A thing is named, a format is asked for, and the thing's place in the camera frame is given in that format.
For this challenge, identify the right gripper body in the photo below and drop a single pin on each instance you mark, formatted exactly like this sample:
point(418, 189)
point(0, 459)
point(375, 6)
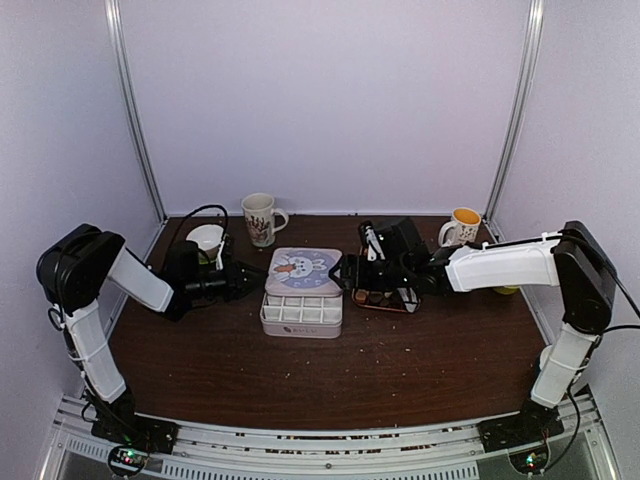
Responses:
point(394, 275)

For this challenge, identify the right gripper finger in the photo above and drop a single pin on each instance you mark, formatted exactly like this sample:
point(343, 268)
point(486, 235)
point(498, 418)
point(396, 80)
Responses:
point(341, 267)
point(342, 284)

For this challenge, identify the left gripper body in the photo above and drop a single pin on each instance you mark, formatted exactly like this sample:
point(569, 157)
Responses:
point(226, 286)

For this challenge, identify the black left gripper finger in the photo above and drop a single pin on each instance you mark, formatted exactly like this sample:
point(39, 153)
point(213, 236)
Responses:
point(247, 286)
point(251, 271)

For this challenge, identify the bunny tin lid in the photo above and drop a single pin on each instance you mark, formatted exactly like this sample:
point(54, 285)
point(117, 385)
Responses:
point(302, 272)

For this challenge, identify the white handled tongs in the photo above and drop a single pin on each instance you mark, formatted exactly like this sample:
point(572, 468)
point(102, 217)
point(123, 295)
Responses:
point(409, 299)

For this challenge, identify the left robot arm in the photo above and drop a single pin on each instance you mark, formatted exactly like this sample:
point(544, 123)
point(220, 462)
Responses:
point(72, 273)

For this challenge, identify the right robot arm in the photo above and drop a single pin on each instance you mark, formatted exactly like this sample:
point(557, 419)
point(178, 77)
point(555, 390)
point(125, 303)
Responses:
point(569, 259)

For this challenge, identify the red chocolate tray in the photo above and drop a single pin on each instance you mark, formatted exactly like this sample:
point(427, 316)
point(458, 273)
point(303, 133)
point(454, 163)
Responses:
point(388, 301)

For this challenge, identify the tin box with dividers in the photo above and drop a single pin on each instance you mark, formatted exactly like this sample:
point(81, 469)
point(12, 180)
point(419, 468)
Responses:
point(302, 317)

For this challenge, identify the white ceramic bowl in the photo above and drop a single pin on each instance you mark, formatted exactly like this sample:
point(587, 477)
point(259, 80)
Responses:
point(208, 238)

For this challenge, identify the seashell coral mug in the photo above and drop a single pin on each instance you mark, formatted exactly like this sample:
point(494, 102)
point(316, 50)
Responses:
point(263, 219)

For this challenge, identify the yellow inside floral mug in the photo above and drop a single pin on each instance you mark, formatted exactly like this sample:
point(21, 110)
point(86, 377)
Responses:
point(462, 227)

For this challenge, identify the green small bowl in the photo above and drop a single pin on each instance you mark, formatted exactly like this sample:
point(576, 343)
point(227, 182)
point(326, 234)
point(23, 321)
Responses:
point(506, 290)

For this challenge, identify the front aluminium rail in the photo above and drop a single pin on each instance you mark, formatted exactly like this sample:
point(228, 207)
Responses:
point(454, 450)

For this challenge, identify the right aluminium frame post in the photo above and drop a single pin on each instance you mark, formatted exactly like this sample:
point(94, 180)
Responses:
point(527, 69)

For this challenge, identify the aluminium frame post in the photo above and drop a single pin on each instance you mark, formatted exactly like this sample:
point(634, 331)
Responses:
point(527, 69)
point(118, 41)

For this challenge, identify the left aluminium frame post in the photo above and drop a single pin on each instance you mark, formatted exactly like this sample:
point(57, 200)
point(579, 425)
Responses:
point(118, 41)

